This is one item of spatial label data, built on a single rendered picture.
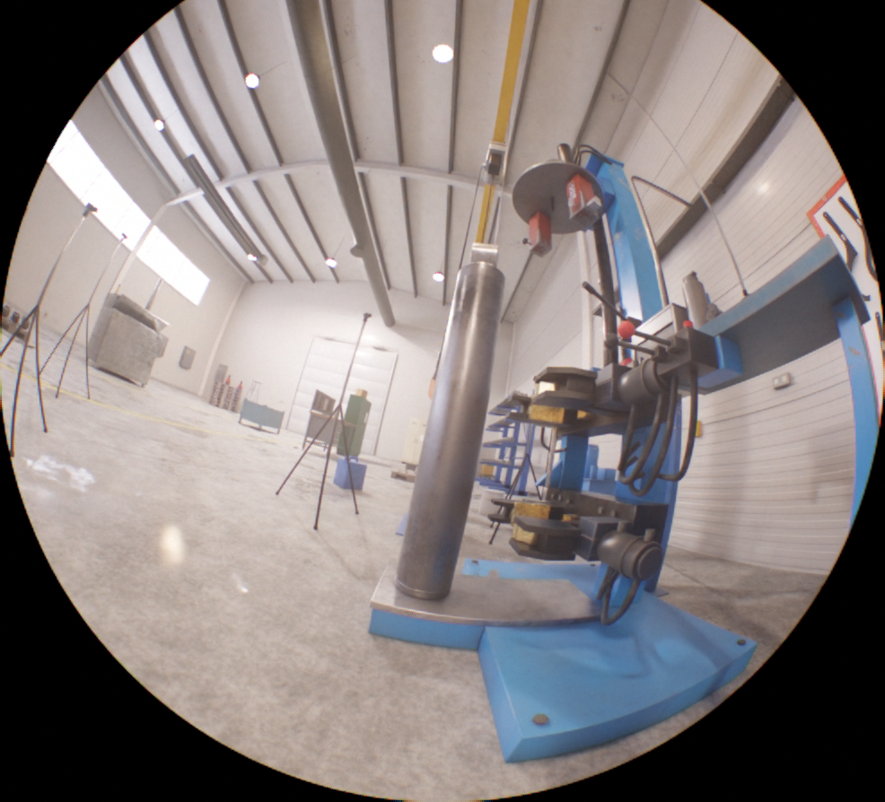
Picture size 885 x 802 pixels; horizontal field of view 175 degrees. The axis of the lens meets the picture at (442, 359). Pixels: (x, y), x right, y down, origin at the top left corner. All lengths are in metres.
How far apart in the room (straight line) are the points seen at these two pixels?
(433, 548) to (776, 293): 1.15
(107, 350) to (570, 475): 7.96
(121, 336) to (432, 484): 7.46
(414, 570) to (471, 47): 7.08
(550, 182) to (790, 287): 1.42
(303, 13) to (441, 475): 5.88
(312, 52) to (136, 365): 7.23
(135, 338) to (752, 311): 8.37
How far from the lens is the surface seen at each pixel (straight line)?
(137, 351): 8.02
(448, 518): 1.00
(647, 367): 0.81
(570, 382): 0.90
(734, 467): 2.86
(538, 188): 1.82
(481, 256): 1.33
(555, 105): 6.80
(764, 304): 0.73
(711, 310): 0.84
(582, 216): 1.55
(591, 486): 3.36
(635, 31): 6.62
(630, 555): 0.78
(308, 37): 5.73
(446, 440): 0.98
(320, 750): 0.78
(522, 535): 0.94
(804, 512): 2.55
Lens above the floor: 0.69
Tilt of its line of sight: 18 degrees up
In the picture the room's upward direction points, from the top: 12 degrees clockwise
